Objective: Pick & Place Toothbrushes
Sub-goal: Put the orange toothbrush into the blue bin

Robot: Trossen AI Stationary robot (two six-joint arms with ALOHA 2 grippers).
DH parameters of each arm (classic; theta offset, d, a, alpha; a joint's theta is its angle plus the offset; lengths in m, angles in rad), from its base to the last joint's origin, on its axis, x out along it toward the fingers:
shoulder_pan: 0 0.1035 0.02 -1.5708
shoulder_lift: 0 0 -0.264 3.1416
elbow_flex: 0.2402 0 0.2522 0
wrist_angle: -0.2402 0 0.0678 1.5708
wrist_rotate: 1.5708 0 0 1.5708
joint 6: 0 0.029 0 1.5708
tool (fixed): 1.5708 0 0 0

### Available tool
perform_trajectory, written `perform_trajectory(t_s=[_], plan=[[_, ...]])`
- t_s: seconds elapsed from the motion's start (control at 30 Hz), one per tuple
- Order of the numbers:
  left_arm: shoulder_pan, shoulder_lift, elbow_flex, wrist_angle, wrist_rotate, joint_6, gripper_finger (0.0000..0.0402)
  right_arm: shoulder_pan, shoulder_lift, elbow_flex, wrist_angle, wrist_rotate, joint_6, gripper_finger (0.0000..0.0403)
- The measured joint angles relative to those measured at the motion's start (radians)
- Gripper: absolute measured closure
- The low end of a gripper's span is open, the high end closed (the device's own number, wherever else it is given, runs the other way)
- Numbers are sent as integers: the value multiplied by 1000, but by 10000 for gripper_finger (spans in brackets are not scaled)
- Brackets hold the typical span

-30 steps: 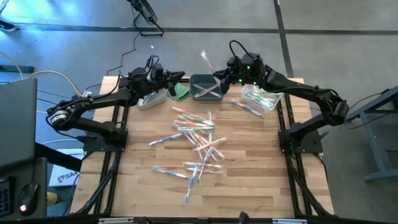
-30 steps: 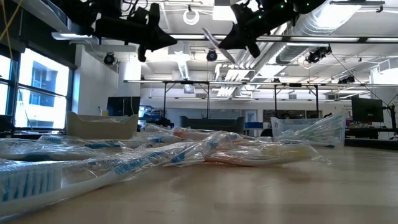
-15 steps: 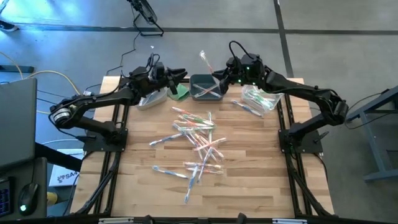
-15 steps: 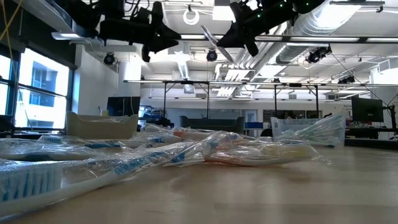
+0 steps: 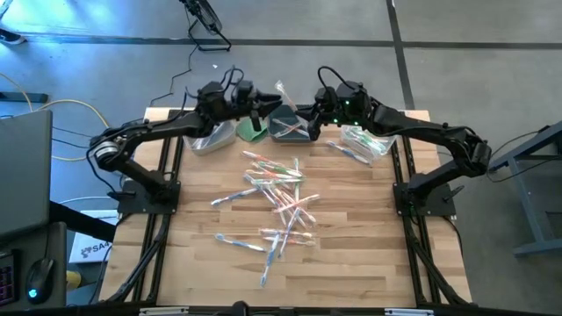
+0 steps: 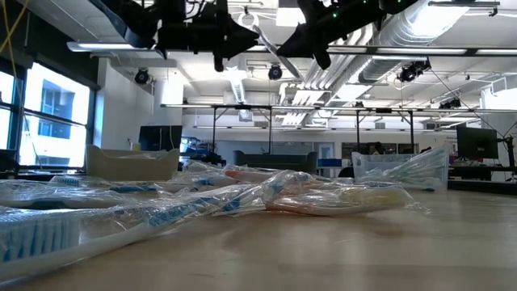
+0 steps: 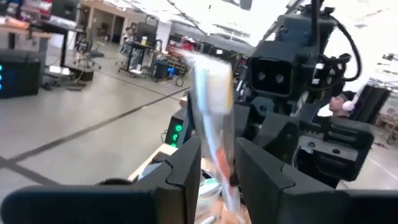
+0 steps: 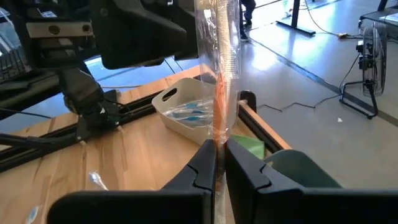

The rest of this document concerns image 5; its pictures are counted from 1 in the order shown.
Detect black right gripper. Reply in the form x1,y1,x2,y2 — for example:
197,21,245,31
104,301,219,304
294,81,379,129

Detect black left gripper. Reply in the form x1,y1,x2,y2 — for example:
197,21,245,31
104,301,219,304
195,81,284,125

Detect green toothbrush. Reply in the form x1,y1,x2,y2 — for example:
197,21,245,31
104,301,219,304
252,161,305,177
344,131,374,159
350,129,390,157
249,176,306,185
345,126,378,153
349,133,385,162
293,156,302,201

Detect white plastic bin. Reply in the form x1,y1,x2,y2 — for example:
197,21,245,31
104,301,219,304
183,120,237,157

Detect clear plastic bin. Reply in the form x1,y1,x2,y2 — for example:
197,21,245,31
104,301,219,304
340,124,397,166

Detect dark grey-green plastic bin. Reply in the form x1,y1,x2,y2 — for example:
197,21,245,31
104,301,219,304
266,104,321,144

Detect green cloth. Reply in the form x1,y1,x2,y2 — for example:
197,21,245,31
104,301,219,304
235,115,269,143

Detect black floor fan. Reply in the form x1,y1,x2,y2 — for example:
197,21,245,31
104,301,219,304
177,0,233,53

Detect silver aluminium extrusion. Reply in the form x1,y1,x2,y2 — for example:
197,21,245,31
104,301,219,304
384,307,436,316
138,306,191,316

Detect white printed cardboard box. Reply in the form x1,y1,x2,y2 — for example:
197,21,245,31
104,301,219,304
68,209,120,265

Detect black floor bar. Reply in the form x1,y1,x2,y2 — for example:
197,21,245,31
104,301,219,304
0,91,50,104

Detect grey laptop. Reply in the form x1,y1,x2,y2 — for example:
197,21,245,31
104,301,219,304
0,108,54,241

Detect dark grey desk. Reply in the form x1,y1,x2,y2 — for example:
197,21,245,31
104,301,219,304
0,220,68,311

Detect yellow object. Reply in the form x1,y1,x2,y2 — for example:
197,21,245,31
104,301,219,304
65,269,83,291

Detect person's shoe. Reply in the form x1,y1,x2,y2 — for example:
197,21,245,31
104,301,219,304
0,28,27,46

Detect black computer mouse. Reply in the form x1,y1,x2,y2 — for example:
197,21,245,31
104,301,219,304
25,257,55,306

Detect black keyboard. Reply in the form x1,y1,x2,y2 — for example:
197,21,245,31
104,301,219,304
0,248,19,307

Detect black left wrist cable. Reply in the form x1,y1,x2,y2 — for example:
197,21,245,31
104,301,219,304
219,65,247,91

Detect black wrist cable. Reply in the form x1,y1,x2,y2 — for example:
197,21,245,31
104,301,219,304
316,65,357,91
219,65,247,91

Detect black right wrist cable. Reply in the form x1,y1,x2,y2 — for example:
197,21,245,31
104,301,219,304
316,65,357,91

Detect black fan cable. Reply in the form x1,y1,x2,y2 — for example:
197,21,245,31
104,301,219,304
148,43,198,108

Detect thick cream cable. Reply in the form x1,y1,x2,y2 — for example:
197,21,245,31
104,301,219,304
37,97,112,162

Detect black diagonal frame strut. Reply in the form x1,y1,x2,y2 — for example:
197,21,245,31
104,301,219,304
47,200,119,243

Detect blue-grey desk frame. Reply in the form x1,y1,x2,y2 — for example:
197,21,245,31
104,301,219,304
486,120,562,260

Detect thin yellow cable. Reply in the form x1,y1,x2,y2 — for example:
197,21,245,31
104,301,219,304
0,72,34,111

